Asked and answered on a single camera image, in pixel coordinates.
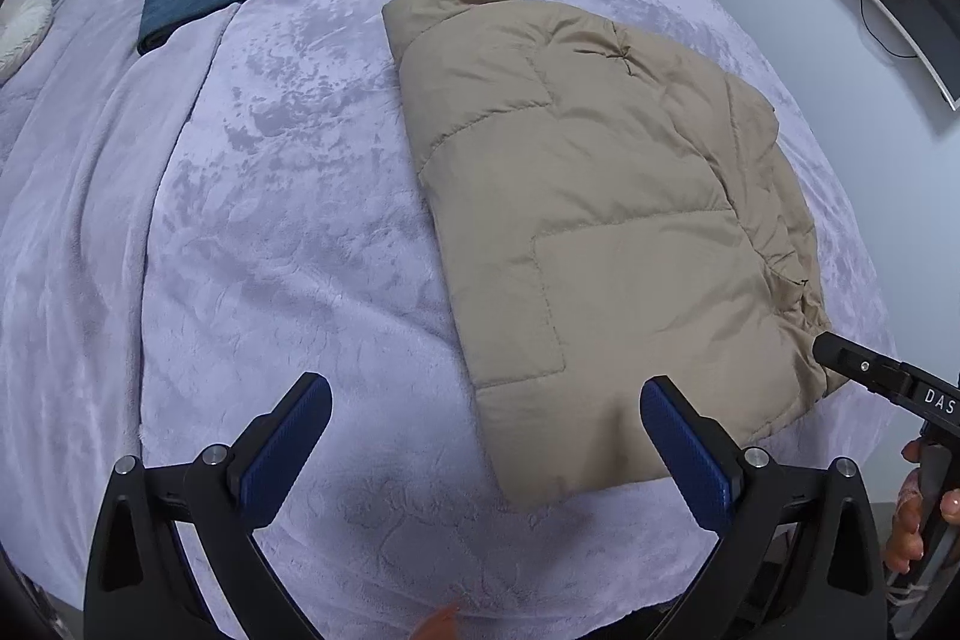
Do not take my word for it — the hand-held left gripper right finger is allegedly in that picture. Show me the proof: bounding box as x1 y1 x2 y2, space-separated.
640 374 887 640

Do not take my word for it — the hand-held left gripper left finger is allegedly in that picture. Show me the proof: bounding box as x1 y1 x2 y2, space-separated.
84 372 332 640

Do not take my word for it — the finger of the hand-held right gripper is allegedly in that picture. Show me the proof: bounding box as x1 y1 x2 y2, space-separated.
813 329 913 405

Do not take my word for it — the beige puffer jacket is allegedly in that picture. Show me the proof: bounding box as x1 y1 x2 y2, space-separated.
381 0 850 512

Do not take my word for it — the person's right hand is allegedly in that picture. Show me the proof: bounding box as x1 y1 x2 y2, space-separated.
883 439 923 575

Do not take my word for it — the orange object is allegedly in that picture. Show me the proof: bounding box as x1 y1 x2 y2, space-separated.
411 601 461 640

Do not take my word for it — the lavender plush blanket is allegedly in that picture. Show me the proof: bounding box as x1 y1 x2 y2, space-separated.
0 0 901 633

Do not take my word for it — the round white cushion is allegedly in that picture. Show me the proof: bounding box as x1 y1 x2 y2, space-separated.
0 0 53 85

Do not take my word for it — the black monitor cable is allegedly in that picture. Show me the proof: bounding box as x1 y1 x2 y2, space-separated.
859 0 920 61

